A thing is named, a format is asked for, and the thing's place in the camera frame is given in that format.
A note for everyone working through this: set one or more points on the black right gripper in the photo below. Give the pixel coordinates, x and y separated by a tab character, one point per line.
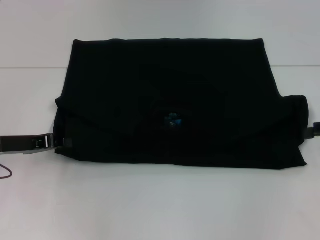
317	130

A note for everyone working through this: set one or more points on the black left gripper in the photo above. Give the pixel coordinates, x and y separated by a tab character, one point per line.
15	144

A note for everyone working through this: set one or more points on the black FREE print t-shirt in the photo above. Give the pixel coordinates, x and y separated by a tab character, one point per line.
162	87

